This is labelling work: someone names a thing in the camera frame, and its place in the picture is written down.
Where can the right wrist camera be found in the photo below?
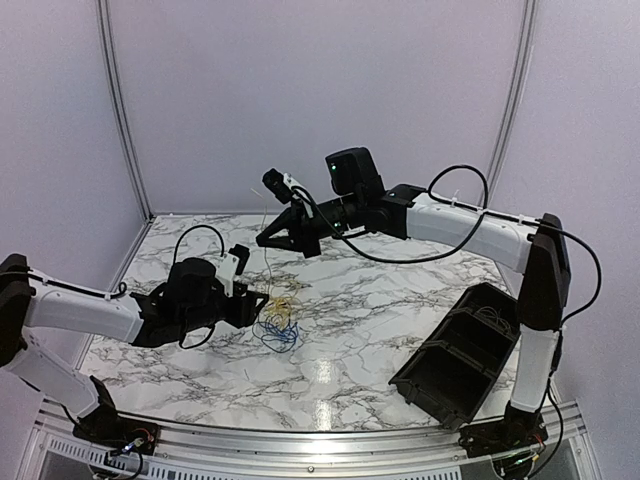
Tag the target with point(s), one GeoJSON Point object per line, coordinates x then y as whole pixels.
{"type": "Point", "coordinates": [284, 186]}

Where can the right aluminium frame post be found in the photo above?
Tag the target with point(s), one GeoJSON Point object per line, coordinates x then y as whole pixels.
{"type": "Point", "coordinates": [516, 88]}

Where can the black three-compartment bin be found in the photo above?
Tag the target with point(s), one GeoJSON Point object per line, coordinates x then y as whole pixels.
{"type": "Point", "coordinates": [452, 372]}

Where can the aluminium frame post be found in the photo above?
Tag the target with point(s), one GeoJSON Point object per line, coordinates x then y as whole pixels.
{"type": "Point", "coordinates": [516, 88]}
{"type": "Point", "coordinates": [123, 126]}

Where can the aluminium front rail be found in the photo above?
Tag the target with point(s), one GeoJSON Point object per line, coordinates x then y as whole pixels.
{"type": "Point", "coordinates": [192, 451]}

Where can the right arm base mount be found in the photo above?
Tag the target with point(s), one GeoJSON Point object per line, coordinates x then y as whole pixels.
{"type": "Point", "coordinates": [516, 429]}

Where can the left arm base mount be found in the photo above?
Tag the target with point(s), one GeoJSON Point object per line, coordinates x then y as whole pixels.
{"type": "Point", "coordinates": [106, 426]}

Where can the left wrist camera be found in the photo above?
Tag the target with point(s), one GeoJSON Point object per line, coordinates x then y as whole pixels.
{"type": "Point", "coordinates": [233, 264]}

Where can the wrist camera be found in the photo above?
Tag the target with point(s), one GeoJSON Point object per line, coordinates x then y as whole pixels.
{"type": "Point", "coordinates": [284, 186]}
{"type": "Point", "coordinates": [233, 264]}

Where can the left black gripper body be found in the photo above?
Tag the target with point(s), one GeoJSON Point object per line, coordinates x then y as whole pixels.
{"type": "Point", "coordinates": [242, 315]}

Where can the left aluminium frame post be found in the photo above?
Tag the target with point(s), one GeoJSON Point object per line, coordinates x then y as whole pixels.
{"type": "Point", "coordinates": [123, 126]}

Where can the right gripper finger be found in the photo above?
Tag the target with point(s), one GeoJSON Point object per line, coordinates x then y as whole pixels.
{"type": "Point", "coordinates": [281, 243]}
{"type": "Point", "coordinates": [278, 229]}

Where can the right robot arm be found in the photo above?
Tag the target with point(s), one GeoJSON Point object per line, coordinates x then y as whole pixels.
{"type": "Point", "coordinates": [536, 249]}

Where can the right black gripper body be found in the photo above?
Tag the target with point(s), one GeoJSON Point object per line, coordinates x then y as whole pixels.
{"type": "Point", "coordinates": [310, 238]}

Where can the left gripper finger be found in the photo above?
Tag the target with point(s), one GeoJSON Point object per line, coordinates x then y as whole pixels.
{"type": "Point", "coordinates": [263, 310]}
{"type": "Point", "coordinates": [260, 297]}

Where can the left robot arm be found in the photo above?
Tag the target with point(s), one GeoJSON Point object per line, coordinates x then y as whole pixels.
{"type": "Point", "coordinates": [196, 295]}

